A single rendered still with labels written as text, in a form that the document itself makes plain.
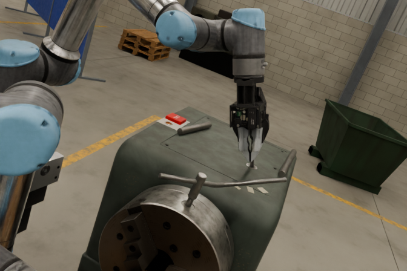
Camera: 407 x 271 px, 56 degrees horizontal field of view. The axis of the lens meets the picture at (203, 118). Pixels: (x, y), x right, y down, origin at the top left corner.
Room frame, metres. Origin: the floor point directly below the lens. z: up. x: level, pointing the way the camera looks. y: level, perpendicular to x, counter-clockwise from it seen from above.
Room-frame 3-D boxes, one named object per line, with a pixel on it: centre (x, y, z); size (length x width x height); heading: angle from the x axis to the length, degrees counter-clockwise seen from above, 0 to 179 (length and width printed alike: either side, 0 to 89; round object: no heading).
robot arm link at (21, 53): (1.03, 0.55, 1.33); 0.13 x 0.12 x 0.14; 156
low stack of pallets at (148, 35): (8.82, 1.82, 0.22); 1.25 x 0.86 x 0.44; 172
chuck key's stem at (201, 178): (0.80, -0.04, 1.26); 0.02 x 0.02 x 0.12
